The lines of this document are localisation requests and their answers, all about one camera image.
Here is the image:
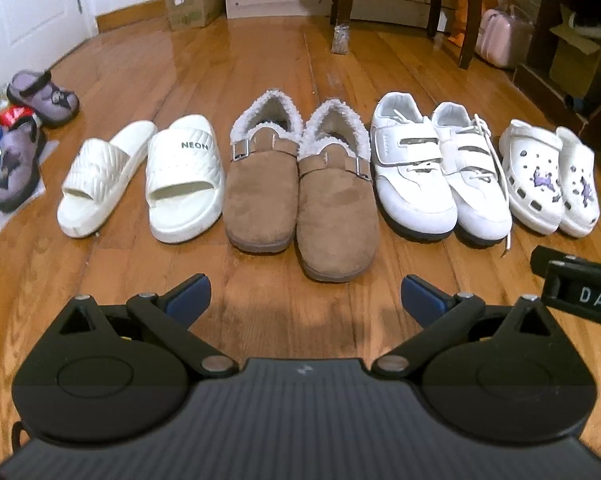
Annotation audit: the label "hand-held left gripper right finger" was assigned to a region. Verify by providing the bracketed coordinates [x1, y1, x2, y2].
[371, 272, 554, 380]

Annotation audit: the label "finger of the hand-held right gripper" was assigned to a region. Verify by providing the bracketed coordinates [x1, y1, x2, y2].
[531, 246, 601, 277]

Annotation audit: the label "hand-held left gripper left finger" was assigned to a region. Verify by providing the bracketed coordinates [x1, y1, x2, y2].
[58, 272, 241, 378]

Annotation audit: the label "white strap sneaker long lace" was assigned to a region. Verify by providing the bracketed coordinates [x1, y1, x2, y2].
[431, 101, 514, 261]

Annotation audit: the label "white clog purple charms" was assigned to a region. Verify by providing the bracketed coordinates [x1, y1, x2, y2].
[498, 119, 565, 236]
[555, 126, 601, 238]

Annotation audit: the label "tan fleece-lined clog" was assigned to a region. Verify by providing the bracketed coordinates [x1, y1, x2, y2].
[295, 100, 381, 283]
[225, 90, 305, 255]

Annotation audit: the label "cream slide sandal lettered strap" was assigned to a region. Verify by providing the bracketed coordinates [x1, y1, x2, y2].
[145, 114, 226, 246]

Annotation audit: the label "white NEON slide sandal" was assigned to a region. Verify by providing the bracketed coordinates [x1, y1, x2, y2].
[56, 120, 158, 239]

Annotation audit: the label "black tube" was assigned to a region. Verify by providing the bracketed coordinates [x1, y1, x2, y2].
[565, 92, 596, 113]

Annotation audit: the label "open cardboard box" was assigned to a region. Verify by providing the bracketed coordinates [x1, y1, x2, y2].
[548, 5, 601, 117]

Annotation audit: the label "pink bag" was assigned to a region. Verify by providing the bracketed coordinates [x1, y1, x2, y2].
[475, 7, 534, 68]

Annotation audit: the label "white plastic object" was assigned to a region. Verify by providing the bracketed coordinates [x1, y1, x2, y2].
[568, 10, 601, 38]

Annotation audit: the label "red packet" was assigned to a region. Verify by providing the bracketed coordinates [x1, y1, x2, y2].
[0, 105, 37, 128]

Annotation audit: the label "grey chair leg sock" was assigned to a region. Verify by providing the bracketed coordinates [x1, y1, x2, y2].
[331, 22, 351, 55]

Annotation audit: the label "white door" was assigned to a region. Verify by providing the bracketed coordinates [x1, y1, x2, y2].
[0, 0, 98, 86]

